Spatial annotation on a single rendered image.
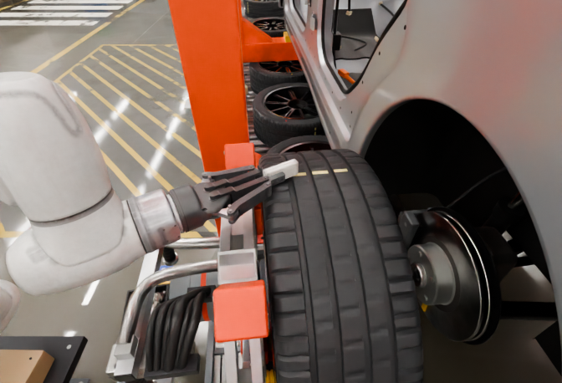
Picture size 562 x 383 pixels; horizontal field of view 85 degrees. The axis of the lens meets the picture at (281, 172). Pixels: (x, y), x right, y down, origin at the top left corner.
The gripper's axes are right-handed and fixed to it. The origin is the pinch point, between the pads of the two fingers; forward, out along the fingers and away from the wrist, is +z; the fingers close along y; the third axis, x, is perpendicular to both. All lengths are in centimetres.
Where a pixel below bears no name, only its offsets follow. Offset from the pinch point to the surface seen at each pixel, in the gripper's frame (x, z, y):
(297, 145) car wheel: -63, 65, -88
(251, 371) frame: -23.5, -17.7, 18.8
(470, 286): -26.0, 31.2, 28.3
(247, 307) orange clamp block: -6.0, -16.3, 17.6
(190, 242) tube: -18.2, -18.1, -9.4
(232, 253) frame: -8.2, -13.9, 6.2
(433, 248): -27.7, 34.8, 16.8
